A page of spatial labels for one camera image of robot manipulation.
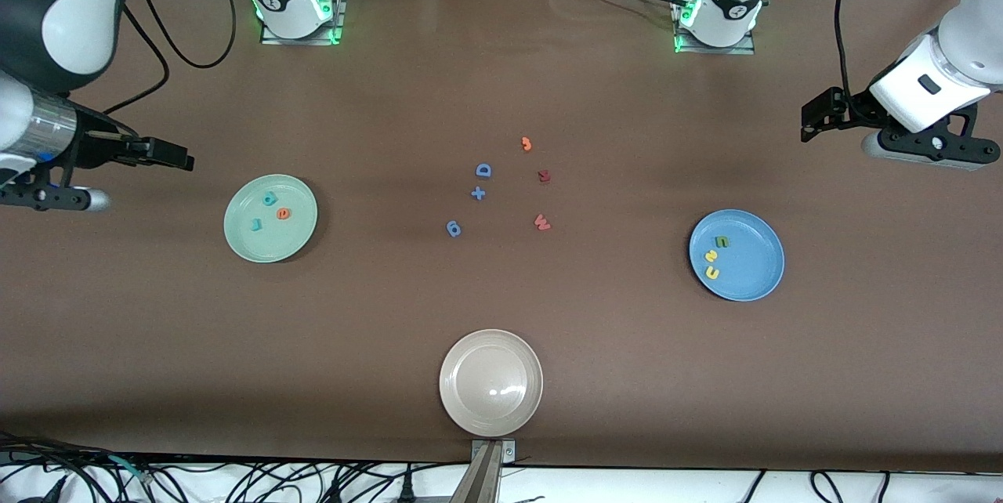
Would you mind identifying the mint green round plate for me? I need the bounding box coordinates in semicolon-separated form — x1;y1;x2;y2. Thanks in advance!
224;174;319;264

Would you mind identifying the blue round plate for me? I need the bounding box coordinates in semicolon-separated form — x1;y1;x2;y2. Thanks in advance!
689;209;785;302

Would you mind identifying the brown table cover mat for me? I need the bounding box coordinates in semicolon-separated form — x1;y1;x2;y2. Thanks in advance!
0;0;1003;475

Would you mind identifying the white round plate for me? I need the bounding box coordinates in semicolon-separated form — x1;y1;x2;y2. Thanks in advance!
439;329;544;439

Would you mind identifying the aluminium profile beam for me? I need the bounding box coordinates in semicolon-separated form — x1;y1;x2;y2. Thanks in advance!
449;442;504;503

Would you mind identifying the black left camera mount bracket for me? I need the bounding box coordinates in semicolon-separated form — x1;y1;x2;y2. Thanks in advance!
878;107;1000;163

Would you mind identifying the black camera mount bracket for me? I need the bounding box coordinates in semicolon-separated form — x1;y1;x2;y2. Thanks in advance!
878;107;1000;163
0;184;89;212

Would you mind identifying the black right camera mount bracket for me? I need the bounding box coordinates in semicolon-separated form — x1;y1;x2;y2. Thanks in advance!
0;184;89;212

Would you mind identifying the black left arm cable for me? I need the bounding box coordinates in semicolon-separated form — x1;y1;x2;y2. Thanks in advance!
833;0;869;96

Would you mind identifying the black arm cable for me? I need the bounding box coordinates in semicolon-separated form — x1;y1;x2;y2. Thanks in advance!
833;0;869;96
100;0;238;118

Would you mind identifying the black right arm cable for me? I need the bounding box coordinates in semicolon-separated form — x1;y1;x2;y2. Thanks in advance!
100;0;238;118

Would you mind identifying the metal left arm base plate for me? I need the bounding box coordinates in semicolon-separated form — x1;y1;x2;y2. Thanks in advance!
674;31;757;56

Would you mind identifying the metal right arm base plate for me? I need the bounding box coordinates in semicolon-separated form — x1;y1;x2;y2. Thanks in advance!
259;0;347;45

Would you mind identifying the teal cable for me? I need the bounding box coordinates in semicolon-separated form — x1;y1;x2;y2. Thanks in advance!
108;454;154;486

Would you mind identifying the metal bracket plate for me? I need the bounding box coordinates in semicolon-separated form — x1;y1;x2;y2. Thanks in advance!
470;438;517;463

